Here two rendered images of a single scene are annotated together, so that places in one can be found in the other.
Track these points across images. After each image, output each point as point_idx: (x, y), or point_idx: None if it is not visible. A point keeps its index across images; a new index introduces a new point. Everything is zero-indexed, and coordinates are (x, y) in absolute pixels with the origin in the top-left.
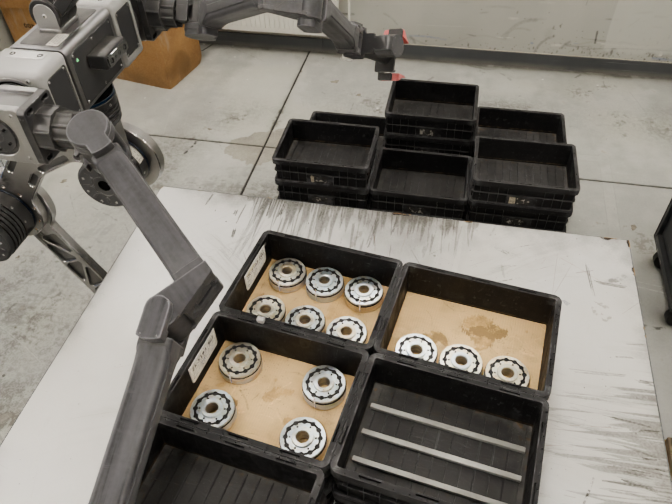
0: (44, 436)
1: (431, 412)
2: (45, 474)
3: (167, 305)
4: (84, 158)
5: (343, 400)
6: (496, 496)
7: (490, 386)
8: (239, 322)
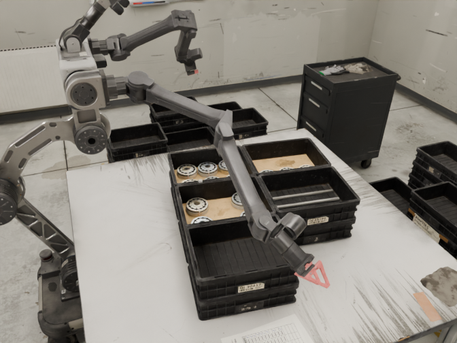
0: (105, 289)
1: (290, 193)
2: (122, 301)
3: (228, 124)
4: (132, 96)
5: None
6: None
7: (310, 169)
8: (190, 186)
